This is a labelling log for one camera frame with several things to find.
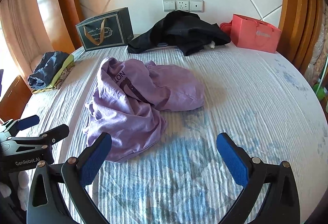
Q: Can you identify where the purple printed t-shirt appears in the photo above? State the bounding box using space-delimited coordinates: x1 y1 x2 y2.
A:
84 58 205 162

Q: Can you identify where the left white gloved hand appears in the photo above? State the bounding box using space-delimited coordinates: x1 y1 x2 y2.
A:
0 171 30 211

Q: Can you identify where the folded navy garment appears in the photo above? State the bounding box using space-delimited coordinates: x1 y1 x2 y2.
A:
27 51 74 90

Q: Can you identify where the folded patterned brown garment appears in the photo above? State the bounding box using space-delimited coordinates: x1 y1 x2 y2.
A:
53 63 75 89

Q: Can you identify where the folded lime green garment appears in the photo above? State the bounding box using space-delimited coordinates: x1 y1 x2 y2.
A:
32 54 74 94

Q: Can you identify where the white blue floral bedsheet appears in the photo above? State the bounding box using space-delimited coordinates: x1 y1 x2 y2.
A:
19 44 327 223

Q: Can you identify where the dark green gift bag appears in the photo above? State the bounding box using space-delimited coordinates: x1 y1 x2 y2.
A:
76 7 134 52

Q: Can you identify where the pink paper bag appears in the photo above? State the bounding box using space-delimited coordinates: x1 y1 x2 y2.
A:
220 14 281 53

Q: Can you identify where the black garment pile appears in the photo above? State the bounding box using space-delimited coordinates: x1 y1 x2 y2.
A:
127 10 231 56

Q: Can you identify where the white wall socket panel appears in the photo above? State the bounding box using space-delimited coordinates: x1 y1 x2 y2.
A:
163 0 205 13

